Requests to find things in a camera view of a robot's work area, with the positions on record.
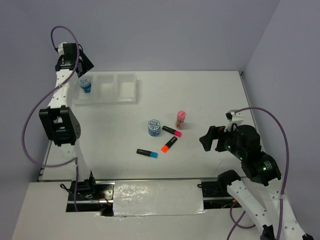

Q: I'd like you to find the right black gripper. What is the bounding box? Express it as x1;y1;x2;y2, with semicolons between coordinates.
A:
198;122;245;158

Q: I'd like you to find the blue paint jar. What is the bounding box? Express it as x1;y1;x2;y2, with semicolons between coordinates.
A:
78;77;92;93
147;119;161;137

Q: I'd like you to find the pink black highlighter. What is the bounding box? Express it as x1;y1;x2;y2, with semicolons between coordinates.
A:
162;125;182;138

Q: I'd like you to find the pink glue bottle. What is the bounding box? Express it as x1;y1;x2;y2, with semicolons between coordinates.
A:
175;110;186;129

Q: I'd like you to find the orange black highlighter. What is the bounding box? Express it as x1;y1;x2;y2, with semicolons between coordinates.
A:
161;136;178;153

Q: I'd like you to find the blue black highlighter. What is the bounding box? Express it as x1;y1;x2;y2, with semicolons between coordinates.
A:
136;149;158;158

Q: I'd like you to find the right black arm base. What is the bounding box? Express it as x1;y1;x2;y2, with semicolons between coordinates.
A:
197;181;236;210

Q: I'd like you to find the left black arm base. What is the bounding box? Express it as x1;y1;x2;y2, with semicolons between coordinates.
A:
60;175;115;217

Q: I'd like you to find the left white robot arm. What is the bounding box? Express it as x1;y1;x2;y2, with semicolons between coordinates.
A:
39;42;91;182

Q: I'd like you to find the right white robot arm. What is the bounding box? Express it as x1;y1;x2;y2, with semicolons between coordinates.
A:
199;124;313;240

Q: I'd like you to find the clear three-compartment plastic tray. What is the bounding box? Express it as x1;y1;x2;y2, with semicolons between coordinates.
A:
72;71;137;105

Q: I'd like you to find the silver tape covered plate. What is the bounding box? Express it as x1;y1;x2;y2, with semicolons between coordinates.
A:
113;179;206;217

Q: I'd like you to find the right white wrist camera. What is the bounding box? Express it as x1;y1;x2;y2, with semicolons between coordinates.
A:
224;110;244;132

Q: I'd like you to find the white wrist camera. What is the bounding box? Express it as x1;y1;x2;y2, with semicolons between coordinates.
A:
224;110;244;132
57;42;66;56

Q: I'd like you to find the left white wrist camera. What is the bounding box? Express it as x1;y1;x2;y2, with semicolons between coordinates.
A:
57;42;66;56

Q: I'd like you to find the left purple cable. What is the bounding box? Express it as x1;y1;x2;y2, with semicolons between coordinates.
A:
21;25;81;213

